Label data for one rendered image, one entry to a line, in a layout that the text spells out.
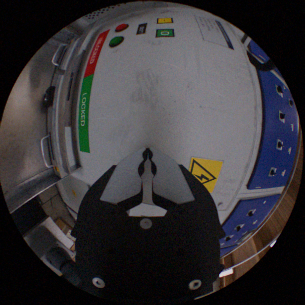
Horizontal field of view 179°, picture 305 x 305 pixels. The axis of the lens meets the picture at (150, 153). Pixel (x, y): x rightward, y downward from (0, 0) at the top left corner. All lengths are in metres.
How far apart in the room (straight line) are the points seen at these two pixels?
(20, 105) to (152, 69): 0.39
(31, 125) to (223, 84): 0.48
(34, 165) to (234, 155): 0.52
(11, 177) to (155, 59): 0.48
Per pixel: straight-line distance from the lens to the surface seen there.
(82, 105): 0.22
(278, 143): 0.62
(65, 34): 0.53
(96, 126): 0.18
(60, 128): 0.21
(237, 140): 0.16
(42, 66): 0.47
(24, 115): 0.41
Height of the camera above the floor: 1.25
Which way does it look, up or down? 12 degrees down
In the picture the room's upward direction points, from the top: 97 degrees clockwise
